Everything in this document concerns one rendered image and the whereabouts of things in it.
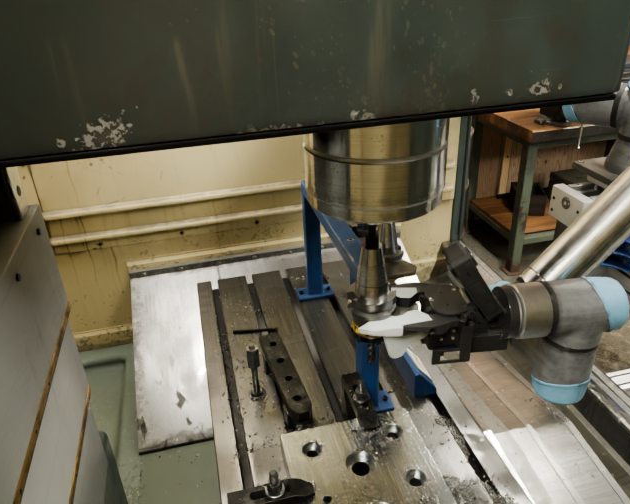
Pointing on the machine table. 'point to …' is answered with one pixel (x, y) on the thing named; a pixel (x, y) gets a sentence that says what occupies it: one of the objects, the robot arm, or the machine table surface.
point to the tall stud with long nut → (254, 368)
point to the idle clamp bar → (299, 414)
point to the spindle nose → (377, 171)
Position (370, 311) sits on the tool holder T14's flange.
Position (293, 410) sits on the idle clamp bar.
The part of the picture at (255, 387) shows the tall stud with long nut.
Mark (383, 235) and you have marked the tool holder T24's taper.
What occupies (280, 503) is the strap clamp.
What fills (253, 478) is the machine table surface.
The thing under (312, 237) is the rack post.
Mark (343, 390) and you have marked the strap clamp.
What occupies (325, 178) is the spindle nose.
